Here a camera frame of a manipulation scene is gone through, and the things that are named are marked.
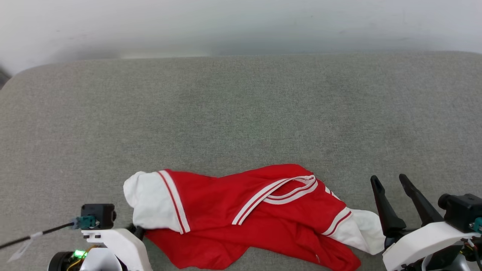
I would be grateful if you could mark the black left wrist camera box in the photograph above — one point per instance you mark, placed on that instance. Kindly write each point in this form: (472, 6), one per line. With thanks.
(97, 212)

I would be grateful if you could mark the red and white basketball jersey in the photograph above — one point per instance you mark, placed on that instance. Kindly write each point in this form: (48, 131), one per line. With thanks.
(226, 210)

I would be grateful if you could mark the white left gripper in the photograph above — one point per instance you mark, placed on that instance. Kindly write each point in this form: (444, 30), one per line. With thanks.
(124, 244)

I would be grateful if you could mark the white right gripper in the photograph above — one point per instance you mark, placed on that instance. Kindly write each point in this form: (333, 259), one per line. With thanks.
(418, 242)

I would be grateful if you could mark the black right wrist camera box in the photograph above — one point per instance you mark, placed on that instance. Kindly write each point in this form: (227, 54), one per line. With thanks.
(461, 210)

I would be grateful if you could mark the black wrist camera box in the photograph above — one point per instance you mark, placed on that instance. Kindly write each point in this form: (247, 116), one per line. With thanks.
(461, 210)
(97, 212)

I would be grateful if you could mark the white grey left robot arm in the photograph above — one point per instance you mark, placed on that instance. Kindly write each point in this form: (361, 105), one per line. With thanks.
(96, 261)

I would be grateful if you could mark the grey fabric sofa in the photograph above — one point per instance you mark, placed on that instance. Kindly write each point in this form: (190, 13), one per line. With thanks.
(241, 113)

